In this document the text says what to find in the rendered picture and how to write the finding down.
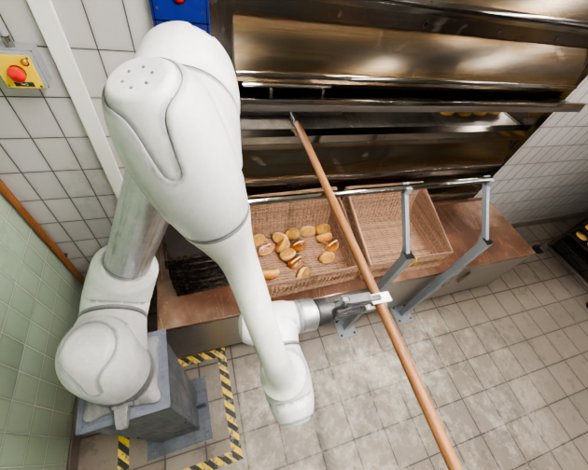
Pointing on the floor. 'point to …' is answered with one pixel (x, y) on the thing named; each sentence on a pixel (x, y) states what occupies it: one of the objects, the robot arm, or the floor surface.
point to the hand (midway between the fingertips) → (377, 300)
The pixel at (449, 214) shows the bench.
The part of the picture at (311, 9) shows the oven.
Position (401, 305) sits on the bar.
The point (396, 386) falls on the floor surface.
